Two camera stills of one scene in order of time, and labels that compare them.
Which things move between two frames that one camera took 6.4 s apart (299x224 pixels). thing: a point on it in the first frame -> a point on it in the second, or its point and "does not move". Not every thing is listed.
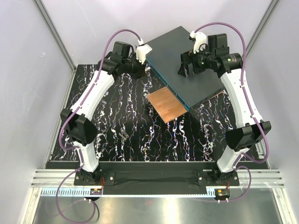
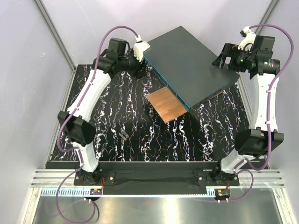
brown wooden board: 168,105 does not move
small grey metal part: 124,135 does not move
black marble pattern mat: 129,127 does not move
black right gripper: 189,57 -> 229,50
